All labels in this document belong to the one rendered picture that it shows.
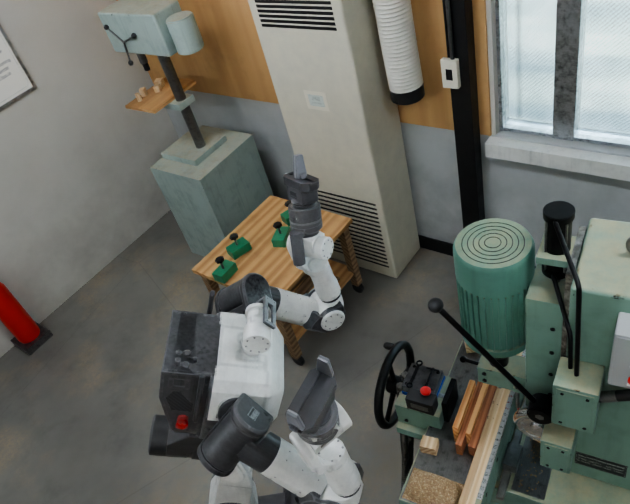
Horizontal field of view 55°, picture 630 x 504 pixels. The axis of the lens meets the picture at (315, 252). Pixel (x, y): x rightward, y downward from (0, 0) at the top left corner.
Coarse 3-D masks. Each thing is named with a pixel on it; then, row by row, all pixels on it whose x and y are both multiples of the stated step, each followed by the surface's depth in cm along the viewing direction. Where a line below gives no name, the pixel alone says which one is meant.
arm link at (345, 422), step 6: (336, 402) 123; (342, 408) 122; (342, 414) 121; (342, 420) 121; (348, 420) 122; (342, 426) 121; (348, 426) 122; (336, 432) 116; (342, 432) 122; (330, 438) 115; (312, 444) 116; (318, 444) 115; (324, 444) 120; (318, 450) 120
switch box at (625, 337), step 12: (624, 312) 115; (624, 324) 113; (624, 336) 111; (612, 348) 115; (624, 348) 113; (612, 360) 117; (624, 360) 115; (612, 372) 119; (624, 372) 117; (612, 384) 121; (624, 384) 119
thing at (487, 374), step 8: (480, 360) 163; (512, 360) 160; (520, 360) 160; (480, 368) 161; (488, 368) 160; (512, 368) 159; (520, 368) 158; (480, 376) 164; (488, 376) 162; (496, 376) 160; (504, 376) 159; (520, 376) 156; (496, 384) 163; (504, 384) 161; (512, 384) 160
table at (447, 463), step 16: (464, 352) 186; (464, 368) 182; (464, 384) 178; (512, 416) 168; (400, 432) 177; (416, 432) 174; (432, 432) 169; (448, 432) 168; (448, 448) 164; (416, 464) 163; (432, 464) 162; (448, 464) 161; (464, 464) 160; (464, 480) 157; (496, 480) 161; (400, 496) 158
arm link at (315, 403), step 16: (304, 384) 108; (320, 384) 108; (336, 384) 108; (304, 400) 106; (320, 400) 106; (304, 416) 105; (320, 416) 106; (336, 416) 112; (304, 432) 104; (320, 432) 111
